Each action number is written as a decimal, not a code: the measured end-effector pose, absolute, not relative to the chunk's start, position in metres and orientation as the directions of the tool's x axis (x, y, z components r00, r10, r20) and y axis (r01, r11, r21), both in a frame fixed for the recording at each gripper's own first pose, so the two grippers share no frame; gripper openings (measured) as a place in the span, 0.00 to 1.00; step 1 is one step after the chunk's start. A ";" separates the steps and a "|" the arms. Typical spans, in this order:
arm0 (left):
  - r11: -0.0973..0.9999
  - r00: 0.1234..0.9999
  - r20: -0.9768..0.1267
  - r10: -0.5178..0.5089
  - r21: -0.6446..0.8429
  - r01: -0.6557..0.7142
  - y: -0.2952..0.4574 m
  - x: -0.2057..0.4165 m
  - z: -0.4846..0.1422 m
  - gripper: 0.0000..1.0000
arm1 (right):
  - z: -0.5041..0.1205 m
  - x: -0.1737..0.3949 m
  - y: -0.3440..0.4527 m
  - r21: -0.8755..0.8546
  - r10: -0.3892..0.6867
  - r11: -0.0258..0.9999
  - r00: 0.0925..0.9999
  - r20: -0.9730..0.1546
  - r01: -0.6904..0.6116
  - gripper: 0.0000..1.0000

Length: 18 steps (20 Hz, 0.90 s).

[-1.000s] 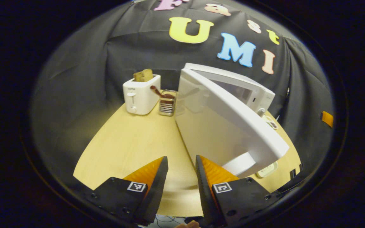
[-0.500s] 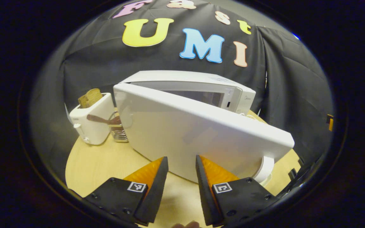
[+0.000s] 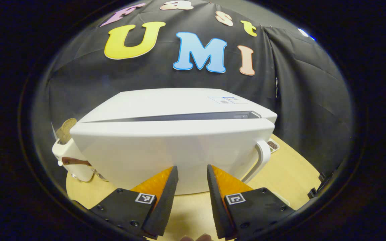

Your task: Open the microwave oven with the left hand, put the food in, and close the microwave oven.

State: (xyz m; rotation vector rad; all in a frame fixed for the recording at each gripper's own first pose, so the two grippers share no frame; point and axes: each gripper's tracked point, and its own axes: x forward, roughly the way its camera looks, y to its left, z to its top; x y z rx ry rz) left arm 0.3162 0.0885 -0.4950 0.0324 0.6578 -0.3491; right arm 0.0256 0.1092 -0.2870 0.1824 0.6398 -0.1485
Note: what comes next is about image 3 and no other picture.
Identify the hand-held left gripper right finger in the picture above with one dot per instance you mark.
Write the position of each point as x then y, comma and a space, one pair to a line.
218, 207

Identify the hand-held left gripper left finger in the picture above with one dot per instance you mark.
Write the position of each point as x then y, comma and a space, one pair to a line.
164, 204

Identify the white microwave oven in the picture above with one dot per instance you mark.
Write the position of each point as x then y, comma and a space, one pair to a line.
179, 150

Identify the white divided dish of beans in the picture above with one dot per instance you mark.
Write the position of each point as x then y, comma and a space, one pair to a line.
273, 145

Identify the white toaster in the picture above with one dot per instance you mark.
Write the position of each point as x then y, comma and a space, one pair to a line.
69, 160

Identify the brown bread slice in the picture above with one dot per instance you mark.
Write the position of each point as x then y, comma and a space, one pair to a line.
66, 130

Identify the ceiling light panel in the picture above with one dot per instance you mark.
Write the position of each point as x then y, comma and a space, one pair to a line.
306, 33

